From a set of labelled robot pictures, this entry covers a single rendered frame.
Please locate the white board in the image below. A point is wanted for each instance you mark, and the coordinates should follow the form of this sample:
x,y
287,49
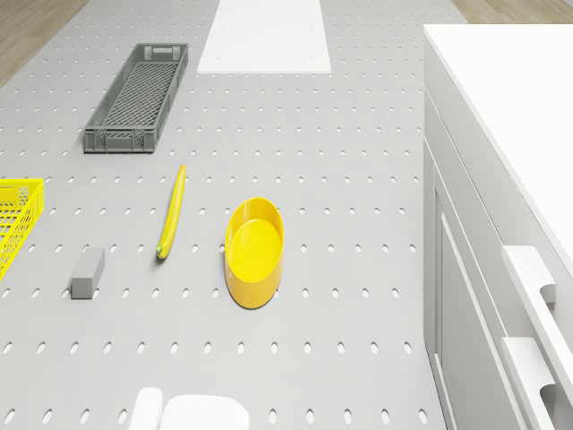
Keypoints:
x,y
266,40

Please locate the yellow bowl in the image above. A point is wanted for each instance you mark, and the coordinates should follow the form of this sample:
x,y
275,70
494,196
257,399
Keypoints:
x,y
255,255

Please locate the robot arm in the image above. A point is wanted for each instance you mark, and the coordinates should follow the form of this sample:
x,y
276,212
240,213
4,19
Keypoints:
x,y
201,414

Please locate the dark grey basket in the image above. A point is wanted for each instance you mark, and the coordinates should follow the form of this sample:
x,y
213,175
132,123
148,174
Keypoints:
x,y
134,100

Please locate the yellow basket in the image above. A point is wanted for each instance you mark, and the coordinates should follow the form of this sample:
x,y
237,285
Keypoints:
x,y
18,215

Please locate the white cabinet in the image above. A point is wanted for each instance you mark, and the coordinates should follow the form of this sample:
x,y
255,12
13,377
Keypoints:
x,y
501,179

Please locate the grey cube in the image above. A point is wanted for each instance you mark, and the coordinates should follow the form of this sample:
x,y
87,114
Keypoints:
x,y
86,275

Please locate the banana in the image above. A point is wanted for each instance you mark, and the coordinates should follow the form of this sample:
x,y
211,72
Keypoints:
x,y
172,215

